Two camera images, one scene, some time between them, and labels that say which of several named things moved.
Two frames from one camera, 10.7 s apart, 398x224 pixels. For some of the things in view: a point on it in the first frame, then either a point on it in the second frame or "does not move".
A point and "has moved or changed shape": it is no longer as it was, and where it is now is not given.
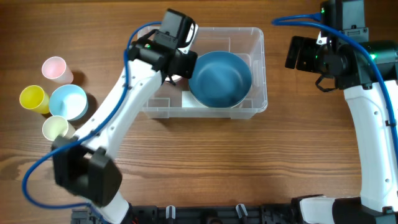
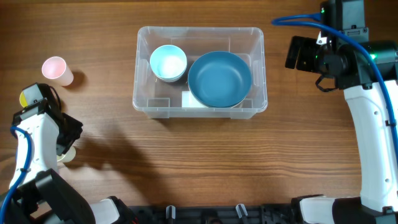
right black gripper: [300, 46] does not move
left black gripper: [189, 68] to [76, 125]
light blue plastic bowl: [69, 101] has moved or changed shape
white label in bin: [189, 101] does not move
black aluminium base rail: [272, 213] does not move
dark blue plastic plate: [221, 79] does not move
